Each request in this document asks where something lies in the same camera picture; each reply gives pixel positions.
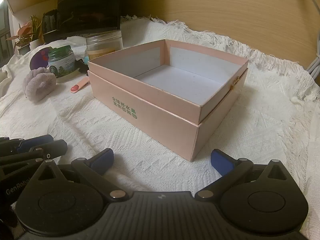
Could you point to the white crumpled cloth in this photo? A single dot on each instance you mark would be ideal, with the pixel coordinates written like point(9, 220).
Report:
point(76, 46)

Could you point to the white fringed blanket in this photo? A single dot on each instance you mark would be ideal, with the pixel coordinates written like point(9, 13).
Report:
point(105, 135)

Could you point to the green lid glass jar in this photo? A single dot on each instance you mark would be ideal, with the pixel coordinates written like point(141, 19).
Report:
point(62, 62)

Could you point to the lavender plush scrunchie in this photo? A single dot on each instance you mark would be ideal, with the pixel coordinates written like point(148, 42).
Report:
point(40, 85)

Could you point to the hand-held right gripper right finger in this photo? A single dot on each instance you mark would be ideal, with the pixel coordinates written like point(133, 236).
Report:
point(221, 161)

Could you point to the pink cardboard box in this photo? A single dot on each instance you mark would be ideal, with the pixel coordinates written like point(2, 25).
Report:
point(150, 110)

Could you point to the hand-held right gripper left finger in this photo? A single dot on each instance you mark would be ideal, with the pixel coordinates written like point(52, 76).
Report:
point(103, 158)

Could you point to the potted plant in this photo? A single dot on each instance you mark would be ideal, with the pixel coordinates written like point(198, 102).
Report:
point(27, 32)

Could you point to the beige lid clear jar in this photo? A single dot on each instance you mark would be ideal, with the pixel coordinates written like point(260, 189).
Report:
point(105, 45)

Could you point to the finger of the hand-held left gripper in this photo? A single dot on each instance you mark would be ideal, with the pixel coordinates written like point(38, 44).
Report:
point(37, 140)
point(53, 147)

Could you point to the black monitor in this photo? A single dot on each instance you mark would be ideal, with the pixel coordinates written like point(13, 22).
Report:
point(90, 5)

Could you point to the thin white cloth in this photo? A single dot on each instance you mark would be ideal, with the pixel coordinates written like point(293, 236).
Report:
point(12, 75)

